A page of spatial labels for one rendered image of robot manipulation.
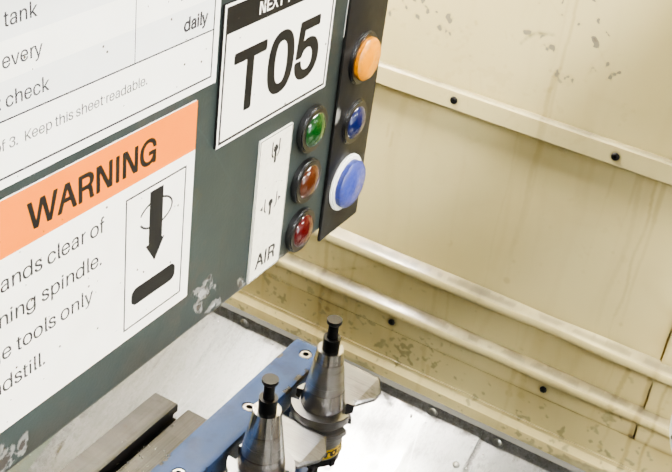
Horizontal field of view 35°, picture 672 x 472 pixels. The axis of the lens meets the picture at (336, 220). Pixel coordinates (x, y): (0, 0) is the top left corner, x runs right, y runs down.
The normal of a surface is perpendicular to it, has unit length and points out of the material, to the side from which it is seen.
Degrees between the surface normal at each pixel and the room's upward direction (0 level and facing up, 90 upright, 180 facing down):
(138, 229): 90
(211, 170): 90
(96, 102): 90
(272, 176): 90
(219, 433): 0
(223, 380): 24
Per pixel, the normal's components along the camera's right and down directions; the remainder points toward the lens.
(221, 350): -0.10, -0.61
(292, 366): 0.12, -0.85
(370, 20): 0.86, 0.35
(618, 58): -0.51, 0.40
